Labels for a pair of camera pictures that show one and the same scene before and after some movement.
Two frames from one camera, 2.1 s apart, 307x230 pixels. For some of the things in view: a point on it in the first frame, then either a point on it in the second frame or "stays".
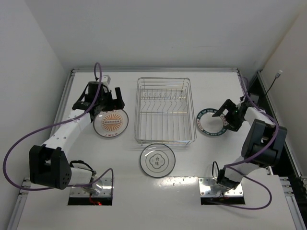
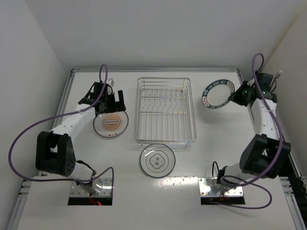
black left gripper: x=114 y=101 stays
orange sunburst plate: x=111 y=123 stays
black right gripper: x=231 y=116 → x=239 y=95
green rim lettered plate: x=210 y=125 → x=204 y=94
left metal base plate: x=103 y=188 stays
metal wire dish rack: x=164 y=114 stays
